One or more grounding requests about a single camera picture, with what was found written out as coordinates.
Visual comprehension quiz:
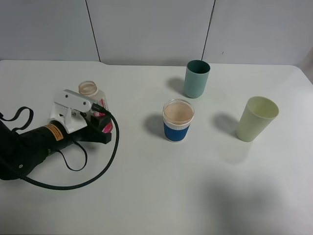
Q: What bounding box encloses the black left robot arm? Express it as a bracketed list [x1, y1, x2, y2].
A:
[0, 115, 112, 175]

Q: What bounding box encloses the pale green plastic cup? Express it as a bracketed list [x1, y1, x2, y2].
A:
[235, 96, 279, 142]

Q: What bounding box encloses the blue sleeve glass cup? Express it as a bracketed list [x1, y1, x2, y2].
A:
[162, 99, 195, 142]

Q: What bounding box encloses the teal plastic cup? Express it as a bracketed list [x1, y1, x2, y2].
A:
[183, 60, 211, 98]

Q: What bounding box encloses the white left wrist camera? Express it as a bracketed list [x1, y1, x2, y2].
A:
[49, 90, 94, 134]

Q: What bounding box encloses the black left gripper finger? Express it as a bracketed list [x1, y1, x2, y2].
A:
[83, 112, 112, 130]
[78, 126, 112, 144]

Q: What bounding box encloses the black left camera cable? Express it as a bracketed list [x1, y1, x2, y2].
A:
[0, 103, 120, 191]

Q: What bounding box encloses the pink label drink bottle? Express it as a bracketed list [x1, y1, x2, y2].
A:
[78, 81, 113, 133]

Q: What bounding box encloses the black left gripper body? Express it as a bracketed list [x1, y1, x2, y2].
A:
[18, 121, 92, 157]

